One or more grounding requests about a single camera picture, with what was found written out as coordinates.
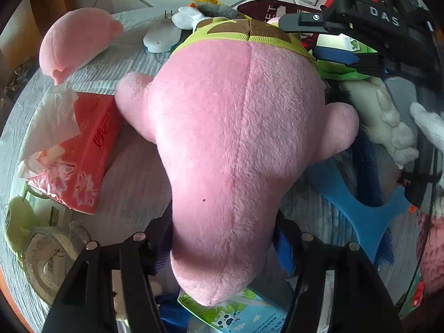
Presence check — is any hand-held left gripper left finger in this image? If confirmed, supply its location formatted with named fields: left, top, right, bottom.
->
left=42, top=215, right=174, bottom=333

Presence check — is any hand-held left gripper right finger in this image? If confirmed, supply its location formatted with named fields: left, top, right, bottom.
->
left=272, top=217, right=398, bottom=333

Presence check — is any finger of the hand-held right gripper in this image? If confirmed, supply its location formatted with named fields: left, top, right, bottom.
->
left=314, top=46, right=385, bottom=77
left=277, top=12, right=328, bottom=33

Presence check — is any green frog plush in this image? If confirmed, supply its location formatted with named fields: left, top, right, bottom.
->
left=305, top=31, right=382, bottom=80

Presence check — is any white seal plush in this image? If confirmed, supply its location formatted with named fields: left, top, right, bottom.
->
left=338, top=76, right=444, bottom=170

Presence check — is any pink starfish plush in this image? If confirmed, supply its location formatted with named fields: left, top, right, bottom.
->
left=114, top=17, right=359, bottom=307

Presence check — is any small beige bear plush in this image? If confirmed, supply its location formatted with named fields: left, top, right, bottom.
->
left=113, top=277, right=163, bottom=321

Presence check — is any blue green milk carton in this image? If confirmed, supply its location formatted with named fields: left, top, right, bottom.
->
left=177, top=284, right=288, bottom=333

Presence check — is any tape roll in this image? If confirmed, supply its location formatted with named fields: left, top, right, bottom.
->
left=22, top=224, right=92, bottom=306

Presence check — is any red tissue pack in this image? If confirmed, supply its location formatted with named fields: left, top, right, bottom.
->
left=17, top=85, right=120, bottom=214

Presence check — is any white oval plastic device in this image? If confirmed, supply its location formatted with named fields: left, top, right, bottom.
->
left=143, top=19, right=184, bottom=54

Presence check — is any small green frog toy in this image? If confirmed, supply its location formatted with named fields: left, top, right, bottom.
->
left=3, top=194, right=39, bottom=261

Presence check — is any pink pig plush orange dress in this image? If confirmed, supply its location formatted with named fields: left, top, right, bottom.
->
left=418, top=211, right=444, bottom=285

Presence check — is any pink round plush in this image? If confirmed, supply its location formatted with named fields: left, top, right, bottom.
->
left=39, top=7, right=125, bottom=85

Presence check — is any black gift box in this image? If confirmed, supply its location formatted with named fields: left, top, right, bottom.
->
left=3, top=66, right=32, bottom=94

